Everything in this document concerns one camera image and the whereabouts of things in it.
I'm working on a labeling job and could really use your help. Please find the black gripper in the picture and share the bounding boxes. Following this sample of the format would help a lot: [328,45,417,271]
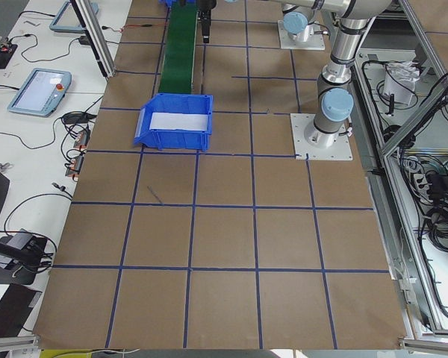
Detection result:
[196,0,217,43]

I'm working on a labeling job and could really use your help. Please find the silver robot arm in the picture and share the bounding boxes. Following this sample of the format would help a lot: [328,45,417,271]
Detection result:
[280,0,390,138]
[283,11,314,43]

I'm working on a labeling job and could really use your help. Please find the green conveyor belt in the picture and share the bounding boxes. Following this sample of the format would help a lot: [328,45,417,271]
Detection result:
[158,1,197,94]

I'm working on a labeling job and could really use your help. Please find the blue bin left side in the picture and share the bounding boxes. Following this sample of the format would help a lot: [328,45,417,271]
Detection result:
[134,93,214,151]

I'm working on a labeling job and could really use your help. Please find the white foam pad left bin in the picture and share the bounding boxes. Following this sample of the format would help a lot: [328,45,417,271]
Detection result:
[149,112,208,131]

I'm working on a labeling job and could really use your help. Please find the black power adapter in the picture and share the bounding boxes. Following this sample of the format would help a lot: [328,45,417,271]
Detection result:
[78,36,90,45]

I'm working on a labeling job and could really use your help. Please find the teach pendant near right bin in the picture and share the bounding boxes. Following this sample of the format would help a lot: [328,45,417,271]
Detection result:
[49,1,84,34]

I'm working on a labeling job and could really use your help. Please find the teach pendant bin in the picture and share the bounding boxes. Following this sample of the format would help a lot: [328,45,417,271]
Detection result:
[7,68,72,117]
[49,1,84,34]

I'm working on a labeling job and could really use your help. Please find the teach pendant near left bin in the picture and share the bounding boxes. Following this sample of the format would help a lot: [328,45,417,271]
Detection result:
[7,68,72,117]

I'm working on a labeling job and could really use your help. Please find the brown paper table cover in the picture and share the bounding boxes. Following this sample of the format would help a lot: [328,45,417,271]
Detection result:
[34,1,406,349]

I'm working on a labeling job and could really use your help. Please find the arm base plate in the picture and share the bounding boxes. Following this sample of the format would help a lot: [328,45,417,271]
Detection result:
[277,20,326,51]
[290,113,353,161]

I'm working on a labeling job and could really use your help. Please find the aluminium frame post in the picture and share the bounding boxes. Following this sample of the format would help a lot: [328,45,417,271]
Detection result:
[70,0,116,78]

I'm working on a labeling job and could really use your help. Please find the coiled black cables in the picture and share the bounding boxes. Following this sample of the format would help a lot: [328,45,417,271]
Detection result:
[417,201,448,254]

